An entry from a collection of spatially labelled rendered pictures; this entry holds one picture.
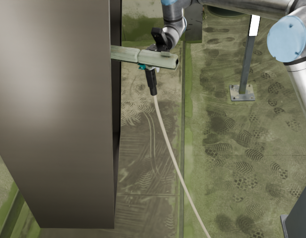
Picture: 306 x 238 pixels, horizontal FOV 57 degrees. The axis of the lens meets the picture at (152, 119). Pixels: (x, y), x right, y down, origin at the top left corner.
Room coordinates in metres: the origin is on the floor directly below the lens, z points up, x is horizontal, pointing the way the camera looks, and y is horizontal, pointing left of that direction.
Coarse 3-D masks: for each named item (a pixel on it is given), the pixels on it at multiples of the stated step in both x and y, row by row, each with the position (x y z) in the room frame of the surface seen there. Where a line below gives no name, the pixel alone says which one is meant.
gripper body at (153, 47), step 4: (168, 36) 1.06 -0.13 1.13; (168, 40) 1.05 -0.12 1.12; (172, 40) 1.05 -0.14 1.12; (152, 44) 1.02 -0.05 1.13; (156, 44) 1.02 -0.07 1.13; (160, 44) 1.01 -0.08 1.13; (164, 44) 1.01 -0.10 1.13; (168, 44) 1.05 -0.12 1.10; (172, 44) 1.04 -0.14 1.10; (152, 48) 0.99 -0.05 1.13; (156, 48) 0.99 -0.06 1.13; (160, 48) 0.98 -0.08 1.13; (164, 48) 0.98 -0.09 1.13; (168, 48) 1.05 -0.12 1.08
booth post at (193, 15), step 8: (184, 8) 2.62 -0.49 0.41; (192, 8) 2.61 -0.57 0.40; (200, 8) 2.59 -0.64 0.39; (184, 16) 2.62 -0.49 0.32; (192, 16) 2.61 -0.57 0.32; (200, 16) 2.59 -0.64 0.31; (192, 24) 2.61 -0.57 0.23; (200, 24) 2.59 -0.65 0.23; (192, 32) 2.61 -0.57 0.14; (200, 32) 2.59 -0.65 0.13; (192, 40) 2.61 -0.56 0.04; (200, 40) 2.59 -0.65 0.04
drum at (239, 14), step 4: (208, 8) 3.23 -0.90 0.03; (212, 8) 3.14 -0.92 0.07; (216, 8) 3.08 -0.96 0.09; (220, 8) 3.04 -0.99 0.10; (212, 12) 3.13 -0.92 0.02; (216, 12) 3.08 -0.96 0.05; (220, 12) 3.04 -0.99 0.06; (224, 12) 3.01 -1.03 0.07; (228, 12) 2.99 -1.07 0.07; (232, 12) 2.97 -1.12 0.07; (236, 12) 2.97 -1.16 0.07; (240, 12) 2.97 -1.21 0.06; (220, 16) 3.03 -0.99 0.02; (224, 16) 3.00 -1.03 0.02; (228, 16) 2.99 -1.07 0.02; (232, 16) 2.97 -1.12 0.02; (236, 16) 2.96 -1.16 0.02; (240, 16) 2.96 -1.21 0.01
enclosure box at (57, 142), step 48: (0, 0) 0.54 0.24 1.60; (48, 0) 0.53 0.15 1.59; (96, 0) 0.52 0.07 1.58; (0, 48) 0.54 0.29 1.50; (48, 48) 0.53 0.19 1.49; (96, 48) 0.52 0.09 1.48; (0, 96) 0.55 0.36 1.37; (48, 96) 0.54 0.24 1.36; (96, 96) 0.53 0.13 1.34; (0, 144) 0.57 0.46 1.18; (48, 144) 0.55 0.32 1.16; (96, 144) 0.54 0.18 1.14; (48, 192) 0.57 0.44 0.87; (96, 192) 0.55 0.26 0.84
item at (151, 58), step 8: (112, 48) 0.98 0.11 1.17; (120, 48) 0.97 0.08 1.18; (128, 48) 0.96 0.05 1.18; (112, 56) 0.96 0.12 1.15; (120, 56) 0.94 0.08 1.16; (128, 56) 0.92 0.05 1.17; (136, 56) 0.91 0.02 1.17; (144, 56) 0.89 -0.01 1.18; (152, 56) 0.88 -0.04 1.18; (160, 56) 0.87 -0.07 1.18; (168, 56) 0.86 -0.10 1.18; (176, 56) 0.85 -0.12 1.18; (152, 64) 0.87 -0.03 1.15; (160, 64) 0.85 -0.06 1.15; (168, 64) 0.83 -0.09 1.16; (176, 64) 0.84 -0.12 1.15; (152, 72) 0.89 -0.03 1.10; (152, 80) 0.88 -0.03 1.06; (152, 88) 0.89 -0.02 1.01
